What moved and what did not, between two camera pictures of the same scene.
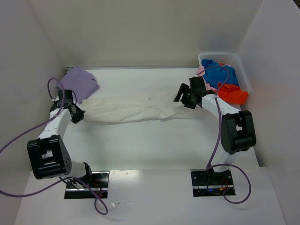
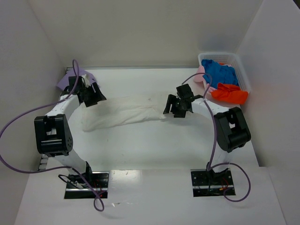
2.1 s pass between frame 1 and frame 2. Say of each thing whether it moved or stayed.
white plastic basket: stayed
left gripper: moved
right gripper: moved
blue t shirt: stayed
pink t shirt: stayed
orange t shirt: stayed
